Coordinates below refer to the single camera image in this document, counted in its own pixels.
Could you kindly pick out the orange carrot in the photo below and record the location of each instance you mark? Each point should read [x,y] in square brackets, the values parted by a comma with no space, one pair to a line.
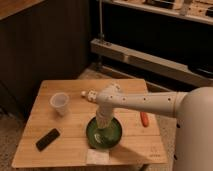
[144,119]

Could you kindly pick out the grey metal beam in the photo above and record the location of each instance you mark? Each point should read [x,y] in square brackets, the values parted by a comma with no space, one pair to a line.
[149,62]

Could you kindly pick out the black remote control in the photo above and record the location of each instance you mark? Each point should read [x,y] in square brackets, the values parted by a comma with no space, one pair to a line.
[47,139]

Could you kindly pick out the clear plastic cup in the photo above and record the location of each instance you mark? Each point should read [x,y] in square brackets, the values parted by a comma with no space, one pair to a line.
[59,101]

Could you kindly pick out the metal shelf rack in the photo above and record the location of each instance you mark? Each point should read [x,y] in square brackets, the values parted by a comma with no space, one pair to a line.
[191,10]

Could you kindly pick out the white folded napkin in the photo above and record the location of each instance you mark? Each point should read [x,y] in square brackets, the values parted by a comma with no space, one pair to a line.
[97,157]

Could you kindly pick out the white toy figure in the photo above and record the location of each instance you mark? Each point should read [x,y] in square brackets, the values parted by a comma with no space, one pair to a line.
[89,95]

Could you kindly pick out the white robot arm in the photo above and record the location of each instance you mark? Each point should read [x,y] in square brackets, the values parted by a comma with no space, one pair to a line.
[111,97]

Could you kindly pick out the green ceramic bowl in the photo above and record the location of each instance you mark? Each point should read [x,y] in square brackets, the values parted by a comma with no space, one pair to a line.
[103,138]

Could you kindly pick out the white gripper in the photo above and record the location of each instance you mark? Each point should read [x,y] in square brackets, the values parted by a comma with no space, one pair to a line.
[103,121]

